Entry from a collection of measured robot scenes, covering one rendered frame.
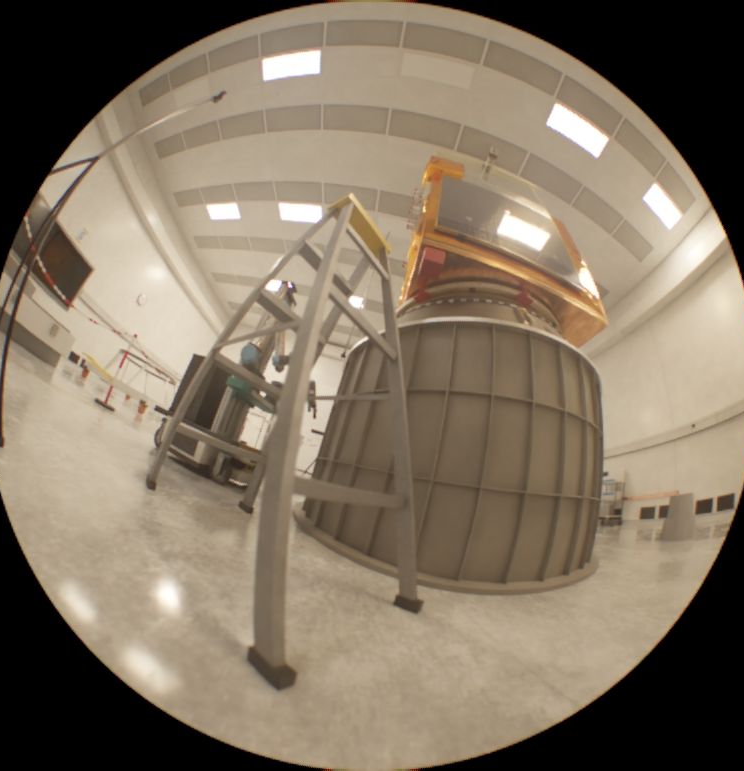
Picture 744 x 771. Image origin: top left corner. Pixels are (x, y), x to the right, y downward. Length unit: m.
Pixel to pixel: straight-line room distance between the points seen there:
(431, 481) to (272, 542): 0.73
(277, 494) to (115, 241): 8.01
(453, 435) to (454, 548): 0.45
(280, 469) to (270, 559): 0.13
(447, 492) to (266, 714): 0.89
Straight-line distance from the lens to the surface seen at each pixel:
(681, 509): 3.07
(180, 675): 0.43
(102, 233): 7.97
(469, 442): 1.03
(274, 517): 0.36
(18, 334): 4.33
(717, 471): 5.61
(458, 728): 0.46
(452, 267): 1.79
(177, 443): 1.95
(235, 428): 2.18
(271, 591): 0.37
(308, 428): 9.54
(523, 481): 1.08
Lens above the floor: 0.34
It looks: 21 degrees up
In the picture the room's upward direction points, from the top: 15 degrees clockwise
